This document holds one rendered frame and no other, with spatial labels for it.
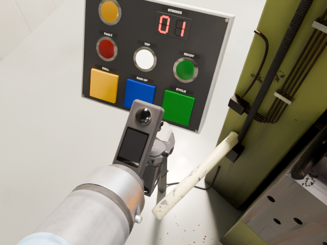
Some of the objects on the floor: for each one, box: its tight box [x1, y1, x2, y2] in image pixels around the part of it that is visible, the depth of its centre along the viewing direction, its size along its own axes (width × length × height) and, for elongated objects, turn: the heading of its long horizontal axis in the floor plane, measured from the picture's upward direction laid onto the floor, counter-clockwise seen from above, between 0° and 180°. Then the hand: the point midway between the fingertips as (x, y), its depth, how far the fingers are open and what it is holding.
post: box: [157, 128, 167, 193], centre depth 110 cm, size 4×4×108 cm
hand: (163, 122), depth 53 cm, fingers closed
